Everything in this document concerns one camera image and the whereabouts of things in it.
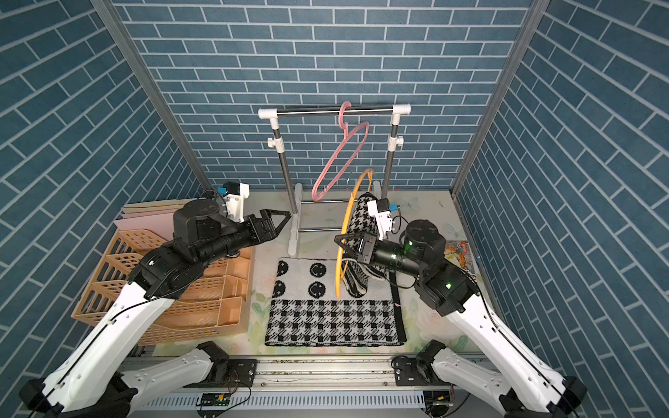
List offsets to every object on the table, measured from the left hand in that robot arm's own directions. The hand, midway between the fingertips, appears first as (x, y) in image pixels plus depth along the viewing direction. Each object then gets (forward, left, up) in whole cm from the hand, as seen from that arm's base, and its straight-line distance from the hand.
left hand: (289, 218), depth 61 cm
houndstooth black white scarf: (-6, -16, -14) cm, 22 cm away
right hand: (-7, -12, 0) cm, 14 cm away
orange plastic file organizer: (-7, +25, -30) cm, 40 cm away
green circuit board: (-31, +23, -42) cm, 57 cm away
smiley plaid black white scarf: (-9, -1, -37) cm, 38 cm away
